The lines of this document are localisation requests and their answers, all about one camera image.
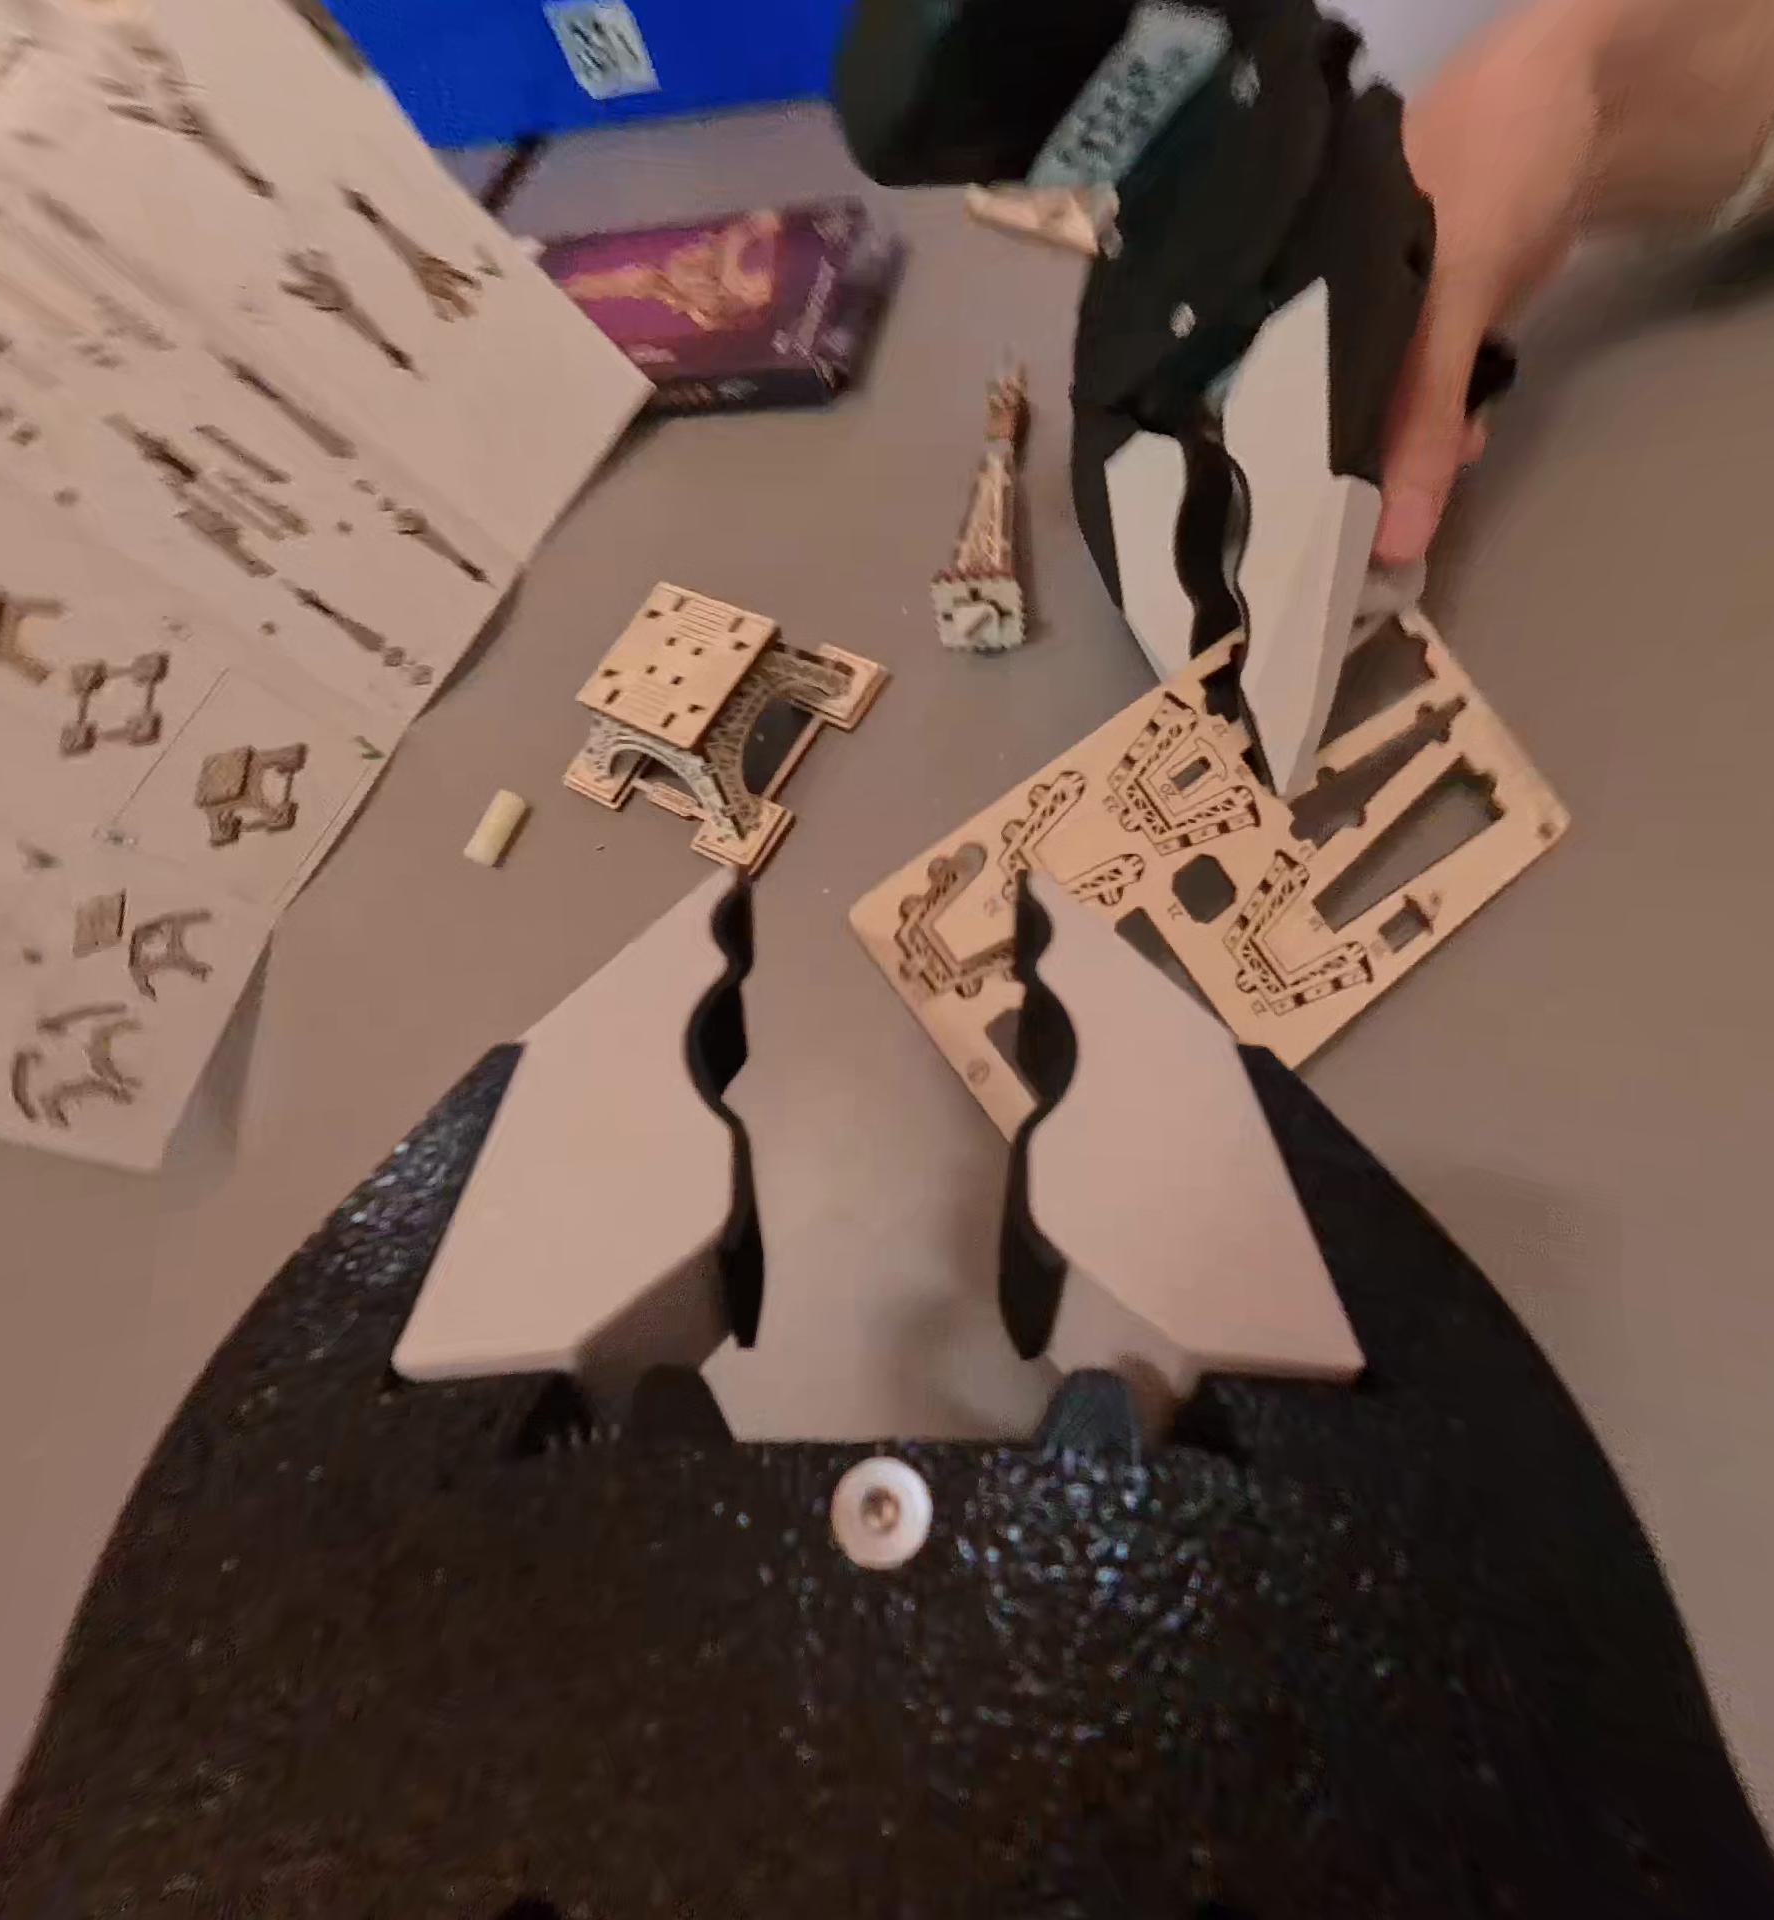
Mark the wooden puzzle sheet with cutouts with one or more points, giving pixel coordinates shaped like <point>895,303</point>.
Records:
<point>1129,900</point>

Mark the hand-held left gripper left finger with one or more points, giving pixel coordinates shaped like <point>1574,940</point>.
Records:
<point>589,1170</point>

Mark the paper instruction sheet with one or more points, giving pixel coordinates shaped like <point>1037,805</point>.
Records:
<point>152,449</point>

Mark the person's right hand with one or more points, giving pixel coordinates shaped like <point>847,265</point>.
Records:
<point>1563,136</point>

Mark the small pale wax stick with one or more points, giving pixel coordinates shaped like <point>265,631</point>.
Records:
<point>497,828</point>

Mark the wooden tower base model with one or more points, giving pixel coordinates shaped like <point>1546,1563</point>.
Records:
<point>686,661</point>

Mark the wooden tower spire model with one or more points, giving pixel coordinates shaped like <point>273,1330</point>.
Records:
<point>989,525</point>

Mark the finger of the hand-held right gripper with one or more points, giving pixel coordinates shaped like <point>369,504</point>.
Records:
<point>1150,540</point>
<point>1301,569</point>

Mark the grey desk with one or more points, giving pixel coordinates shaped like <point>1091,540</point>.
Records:
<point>1652,1051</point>

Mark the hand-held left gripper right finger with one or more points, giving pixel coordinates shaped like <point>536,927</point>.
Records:
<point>1171,1200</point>

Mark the blue plastic bin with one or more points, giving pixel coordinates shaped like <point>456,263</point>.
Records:
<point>437,59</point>

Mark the purple puzzle box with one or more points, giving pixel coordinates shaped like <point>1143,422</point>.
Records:
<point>738,284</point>

